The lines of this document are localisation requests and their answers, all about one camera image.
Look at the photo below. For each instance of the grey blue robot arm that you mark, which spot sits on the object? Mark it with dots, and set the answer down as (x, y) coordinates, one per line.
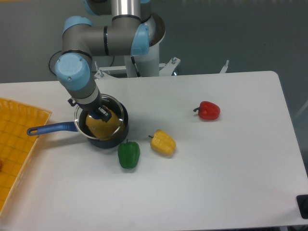
(127, 35)

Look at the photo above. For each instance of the yellow plastic basket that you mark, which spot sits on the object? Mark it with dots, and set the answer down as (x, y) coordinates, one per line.
(16, 146)

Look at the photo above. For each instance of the red bell pepper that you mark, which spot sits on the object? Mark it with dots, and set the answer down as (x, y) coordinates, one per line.
(208, 111)

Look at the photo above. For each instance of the black device at table edge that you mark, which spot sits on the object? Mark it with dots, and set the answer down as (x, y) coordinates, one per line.
(302, 201)

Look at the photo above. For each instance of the dark saucepan blue handle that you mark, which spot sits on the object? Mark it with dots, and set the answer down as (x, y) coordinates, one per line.
(70, 126)

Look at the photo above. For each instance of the green bell pepper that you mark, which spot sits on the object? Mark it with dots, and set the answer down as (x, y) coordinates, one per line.
(128, 154)

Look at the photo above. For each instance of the glass pot lid blue knob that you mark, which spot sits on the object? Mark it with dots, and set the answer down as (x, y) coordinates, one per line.
(112, 104)

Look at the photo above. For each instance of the yellow bread slice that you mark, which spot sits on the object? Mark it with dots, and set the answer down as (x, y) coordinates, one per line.
(102, 129)

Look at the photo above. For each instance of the yellow bell pepper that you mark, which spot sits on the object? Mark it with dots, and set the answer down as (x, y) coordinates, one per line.
(162, 143)

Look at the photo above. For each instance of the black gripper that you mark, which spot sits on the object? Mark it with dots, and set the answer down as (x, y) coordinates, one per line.
(93, 107)

